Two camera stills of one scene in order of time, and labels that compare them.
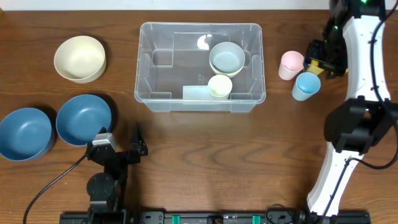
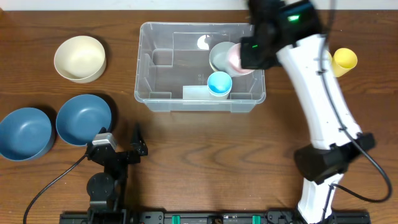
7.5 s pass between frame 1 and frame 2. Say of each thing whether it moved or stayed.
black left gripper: stayed
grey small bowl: stayed
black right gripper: moved
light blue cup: moved
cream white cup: moved
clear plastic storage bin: stayed
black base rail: stayed
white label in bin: stayed
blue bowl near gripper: stayed
